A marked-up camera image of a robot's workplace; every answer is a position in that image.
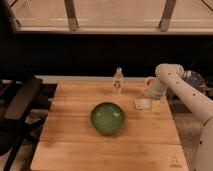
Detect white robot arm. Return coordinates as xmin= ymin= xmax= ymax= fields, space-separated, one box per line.
xmin=145 ymin=63 xmax=213 ymax=171

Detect clear glass bottle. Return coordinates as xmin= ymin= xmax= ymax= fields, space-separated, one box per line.
xmin=113 ymin=67 xmax=123 ymax=93

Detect blue bowl in background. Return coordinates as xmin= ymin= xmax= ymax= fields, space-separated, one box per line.
xmin=183 ymin=70 xmax=204 ymax=87

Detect white sponge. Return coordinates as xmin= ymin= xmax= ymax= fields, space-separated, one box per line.
xmin=135 ymin=99 xmax=151 ymax=110

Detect green ceramic bowl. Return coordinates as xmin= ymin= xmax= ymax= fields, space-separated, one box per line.
xmin=90 ymin=102 xmax=125 ymax=135

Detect black office chair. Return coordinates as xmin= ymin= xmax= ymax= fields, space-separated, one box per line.
xmin=0 ymin=78 xmax=46 ymax=171

